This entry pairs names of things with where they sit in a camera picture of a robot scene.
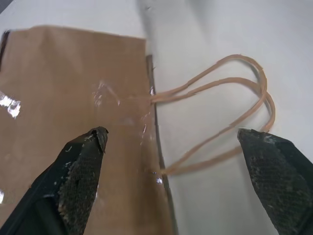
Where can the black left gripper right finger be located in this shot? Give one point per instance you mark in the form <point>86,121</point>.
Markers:
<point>276,176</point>

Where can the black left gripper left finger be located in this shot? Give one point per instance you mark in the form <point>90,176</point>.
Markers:
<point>73,176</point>

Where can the brown paper bag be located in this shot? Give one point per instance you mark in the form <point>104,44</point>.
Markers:
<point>73,85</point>

